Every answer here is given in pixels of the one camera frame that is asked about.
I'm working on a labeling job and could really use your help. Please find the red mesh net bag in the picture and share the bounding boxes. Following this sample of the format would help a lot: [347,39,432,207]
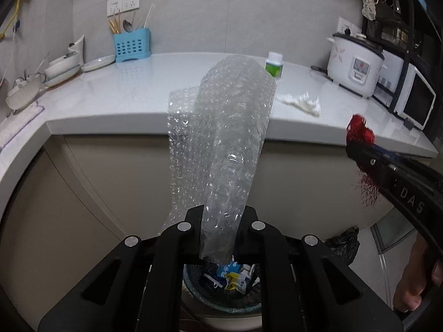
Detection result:
[345,114,382,207]

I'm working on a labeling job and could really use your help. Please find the white tissue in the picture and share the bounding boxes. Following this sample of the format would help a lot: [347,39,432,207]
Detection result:
[276,92,321,117]

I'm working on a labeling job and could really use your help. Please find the clear bubble wrap sheet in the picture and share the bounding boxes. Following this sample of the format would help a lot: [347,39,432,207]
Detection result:
[164,55,276,264]

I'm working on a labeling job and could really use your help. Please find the white green pill bottle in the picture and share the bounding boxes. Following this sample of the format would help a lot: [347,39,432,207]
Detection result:
[265,52,283,78]

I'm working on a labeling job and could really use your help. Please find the yellow snack wrapper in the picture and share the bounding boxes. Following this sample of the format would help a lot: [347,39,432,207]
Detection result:
[225,272,249,294]

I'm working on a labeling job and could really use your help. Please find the blue white milk carton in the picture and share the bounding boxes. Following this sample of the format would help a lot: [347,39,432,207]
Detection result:
[216,259,242,278]

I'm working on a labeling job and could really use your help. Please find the black mesh trash bin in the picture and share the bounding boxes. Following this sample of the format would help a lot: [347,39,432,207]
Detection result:
[183,264,261,315]

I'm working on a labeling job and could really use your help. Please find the black metal kitchen rack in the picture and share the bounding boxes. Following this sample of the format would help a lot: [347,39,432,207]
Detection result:
[363,0,442,142]

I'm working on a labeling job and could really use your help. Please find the person's right hand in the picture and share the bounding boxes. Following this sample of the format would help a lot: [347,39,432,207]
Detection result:
[393,234,428,313]

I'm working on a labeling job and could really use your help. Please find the black plastic bag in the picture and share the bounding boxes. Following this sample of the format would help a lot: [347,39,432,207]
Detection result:
[324,226,360,266]

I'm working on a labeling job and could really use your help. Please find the small dark grey block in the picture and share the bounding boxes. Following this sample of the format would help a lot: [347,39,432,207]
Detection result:
[403,118,414,130]

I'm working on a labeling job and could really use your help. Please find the white microwave oven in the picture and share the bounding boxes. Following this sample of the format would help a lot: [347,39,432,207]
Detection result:
[373,50,436,130]

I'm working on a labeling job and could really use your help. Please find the white floral rice cooker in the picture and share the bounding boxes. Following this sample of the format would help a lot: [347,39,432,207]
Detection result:
[327,32,386,99]

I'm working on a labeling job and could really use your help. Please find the hanging white mesh cloth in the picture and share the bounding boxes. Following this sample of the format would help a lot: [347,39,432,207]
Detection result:
[362,0,378,21]

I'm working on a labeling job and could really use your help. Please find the white dish cloth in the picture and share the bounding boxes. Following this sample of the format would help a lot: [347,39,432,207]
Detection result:
[0,101,45,151]

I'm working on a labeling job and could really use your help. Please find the white plate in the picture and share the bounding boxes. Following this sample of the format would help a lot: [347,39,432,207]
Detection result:
[81,55,116,73]

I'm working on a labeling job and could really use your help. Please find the stacked white bowls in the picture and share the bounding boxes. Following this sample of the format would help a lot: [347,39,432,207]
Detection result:
[43,52,80,88]

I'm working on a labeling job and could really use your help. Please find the blue utensil holder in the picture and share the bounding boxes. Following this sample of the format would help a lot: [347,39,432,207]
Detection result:
[113,28,151,63]

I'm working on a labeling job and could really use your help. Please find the white pitcher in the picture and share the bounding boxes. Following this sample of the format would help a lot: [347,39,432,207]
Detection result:
[68,35,85,65]

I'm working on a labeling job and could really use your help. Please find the right wall power socket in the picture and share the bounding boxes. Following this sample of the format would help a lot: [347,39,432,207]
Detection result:
[336,17,362,37]

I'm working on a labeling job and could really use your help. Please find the wall power socket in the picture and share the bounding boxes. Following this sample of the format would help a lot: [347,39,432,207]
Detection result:
[336,17,362,37]
[107,0,140,17]

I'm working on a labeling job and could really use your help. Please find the left wall power socket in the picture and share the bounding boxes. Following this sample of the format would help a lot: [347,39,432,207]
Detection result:
[107,0,140,17]

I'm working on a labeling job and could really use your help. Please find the yellow gas hose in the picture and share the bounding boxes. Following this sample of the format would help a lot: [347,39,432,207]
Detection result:
[0,0,23,41]

